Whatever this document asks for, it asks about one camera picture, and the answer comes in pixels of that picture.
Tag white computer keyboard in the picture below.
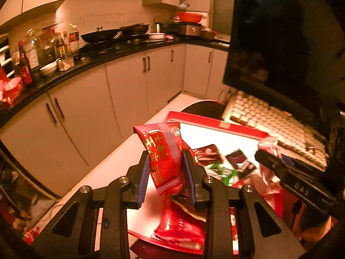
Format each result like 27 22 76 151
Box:
222 90 328 168

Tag green snack packet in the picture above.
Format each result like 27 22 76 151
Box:
207 162 239 185

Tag black purple snack packet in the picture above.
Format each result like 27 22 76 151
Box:
226 149 257 180

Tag black frying pan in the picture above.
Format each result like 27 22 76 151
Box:
119 24 150 36

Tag pink printed snack packet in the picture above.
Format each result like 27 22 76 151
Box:
252 137 283 195

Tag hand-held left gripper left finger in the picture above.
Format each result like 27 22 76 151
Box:
32 151 151 259

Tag steel kitchen appliance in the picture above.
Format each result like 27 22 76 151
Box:
168 23 202 37

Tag white dish rack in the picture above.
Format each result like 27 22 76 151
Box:
0 34 16 79

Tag black computer monitor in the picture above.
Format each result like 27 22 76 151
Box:
223 0 345 120

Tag red plastic basin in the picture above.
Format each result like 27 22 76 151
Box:
176 11 204 24

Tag white kitchen cabinets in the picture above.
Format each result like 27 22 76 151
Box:
0 43 230 198

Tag soy sauce bottle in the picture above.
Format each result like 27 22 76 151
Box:
54 32 67 60

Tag black wok with lid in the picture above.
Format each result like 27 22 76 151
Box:
81 27 121 44

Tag dark bottle red label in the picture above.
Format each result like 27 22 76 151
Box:
17 40 33 86

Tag red-rimmed white tray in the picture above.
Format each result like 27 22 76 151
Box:
127 111 284 255

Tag white bowl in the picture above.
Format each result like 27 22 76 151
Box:
40 62 59 77

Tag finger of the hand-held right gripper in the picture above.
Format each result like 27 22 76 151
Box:
282 155 315 172
255 150 290 180

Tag person's right hand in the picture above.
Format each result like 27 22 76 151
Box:
292 216 332 244

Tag red snack packet gold print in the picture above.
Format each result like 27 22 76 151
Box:
133 122 184 196

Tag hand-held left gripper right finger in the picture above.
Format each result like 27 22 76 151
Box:
182 150 306 259

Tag clear oil jug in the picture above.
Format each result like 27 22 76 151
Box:
24 29 44 69

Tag dark red snack packet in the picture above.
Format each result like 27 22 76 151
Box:
193 144 224 166

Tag tall bottle red label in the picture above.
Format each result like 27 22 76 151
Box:
69 24 80 53

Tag glass jar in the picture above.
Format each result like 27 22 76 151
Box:
57 57 75 72

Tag red plastic bag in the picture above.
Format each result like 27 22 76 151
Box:
0 69 24 109

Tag black kitchen countertop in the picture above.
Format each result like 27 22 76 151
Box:
0 36 231 128

